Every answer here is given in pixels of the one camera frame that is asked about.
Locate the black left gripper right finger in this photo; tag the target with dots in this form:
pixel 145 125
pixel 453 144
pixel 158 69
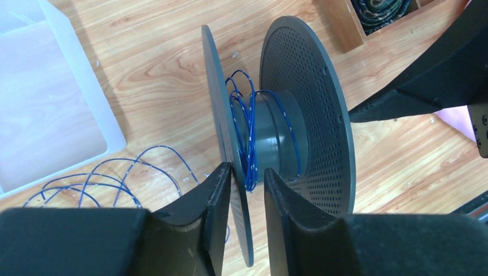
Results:
pixel 305 240

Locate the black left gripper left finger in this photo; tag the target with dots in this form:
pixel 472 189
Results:
pixel 186 237

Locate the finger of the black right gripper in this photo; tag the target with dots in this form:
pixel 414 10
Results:
pixel 448 74

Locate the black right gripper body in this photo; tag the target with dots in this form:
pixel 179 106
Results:
pixel 478 117

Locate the dark grey filament spool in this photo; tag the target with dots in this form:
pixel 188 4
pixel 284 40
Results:
pixel 293 120

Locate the pink cloth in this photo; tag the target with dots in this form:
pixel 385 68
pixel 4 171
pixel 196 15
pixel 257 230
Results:
pixel 458 118

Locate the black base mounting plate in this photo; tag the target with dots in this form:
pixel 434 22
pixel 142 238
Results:
pixel 475 208

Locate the wooden compartment organizer tray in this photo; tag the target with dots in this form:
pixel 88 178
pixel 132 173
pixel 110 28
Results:
pixel 350 26

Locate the clear plastic divided tray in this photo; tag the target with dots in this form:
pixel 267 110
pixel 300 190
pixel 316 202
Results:
pixel 55 116

